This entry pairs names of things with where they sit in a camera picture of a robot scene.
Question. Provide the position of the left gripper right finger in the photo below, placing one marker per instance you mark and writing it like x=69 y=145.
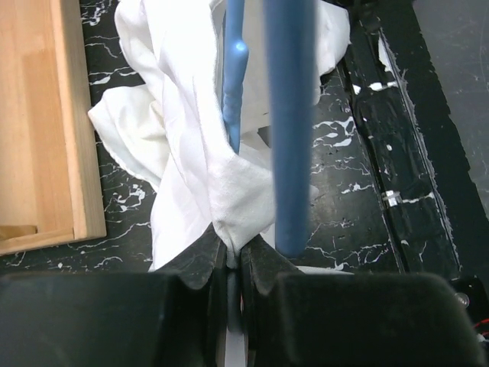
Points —
x=338 y=319

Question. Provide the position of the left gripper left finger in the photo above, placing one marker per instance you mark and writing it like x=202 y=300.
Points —
x=175 y=316

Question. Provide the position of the white shirt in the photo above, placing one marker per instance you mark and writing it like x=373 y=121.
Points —
x=170 y=132

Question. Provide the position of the blue wire hanger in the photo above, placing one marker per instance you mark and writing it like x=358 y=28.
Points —
x=290 y=49

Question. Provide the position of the wooden clothes rack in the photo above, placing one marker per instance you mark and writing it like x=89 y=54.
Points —
x=50 y=184

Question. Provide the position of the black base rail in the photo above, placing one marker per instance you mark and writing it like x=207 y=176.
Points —
x=433 y=214

